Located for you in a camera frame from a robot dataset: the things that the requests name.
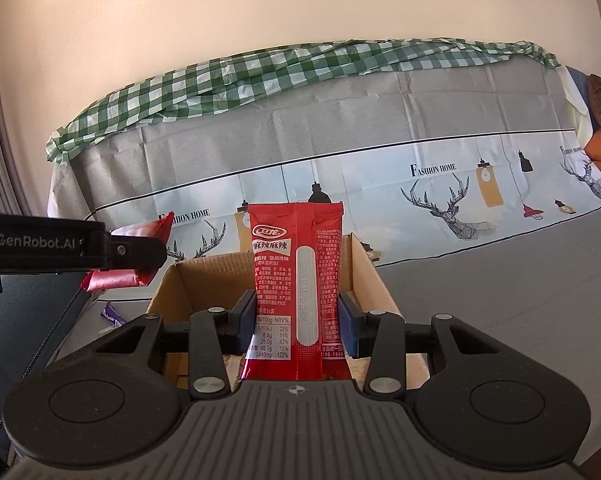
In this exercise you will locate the purple wafer packet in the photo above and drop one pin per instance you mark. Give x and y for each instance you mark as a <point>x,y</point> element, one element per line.
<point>111,314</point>

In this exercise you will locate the brown cardboard box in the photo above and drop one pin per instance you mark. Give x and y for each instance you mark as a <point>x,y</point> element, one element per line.
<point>200,280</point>

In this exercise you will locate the long red snack packet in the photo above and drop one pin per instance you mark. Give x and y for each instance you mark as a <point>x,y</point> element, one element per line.
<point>300,260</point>

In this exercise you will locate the blue sofa cushion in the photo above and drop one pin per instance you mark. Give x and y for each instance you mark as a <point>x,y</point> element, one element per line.
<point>30,320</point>

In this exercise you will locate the red translucent snack packet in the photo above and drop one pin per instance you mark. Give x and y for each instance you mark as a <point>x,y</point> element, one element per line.
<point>150,227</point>

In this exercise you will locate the green checked cloth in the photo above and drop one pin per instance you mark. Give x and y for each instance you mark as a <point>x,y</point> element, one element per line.
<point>280,70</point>

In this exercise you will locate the grey curtain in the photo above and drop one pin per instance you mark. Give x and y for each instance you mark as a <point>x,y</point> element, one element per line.
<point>0,135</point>

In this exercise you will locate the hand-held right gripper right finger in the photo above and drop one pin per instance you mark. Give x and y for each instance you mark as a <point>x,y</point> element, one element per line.
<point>348,330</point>

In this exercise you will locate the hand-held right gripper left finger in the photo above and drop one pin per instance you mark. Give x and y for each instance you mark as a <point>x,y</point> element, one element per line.
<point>248,321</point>

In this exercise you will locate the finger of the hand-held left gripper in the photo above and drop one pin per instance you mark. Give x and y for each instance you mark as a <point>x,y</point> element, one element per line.
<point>135,252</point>

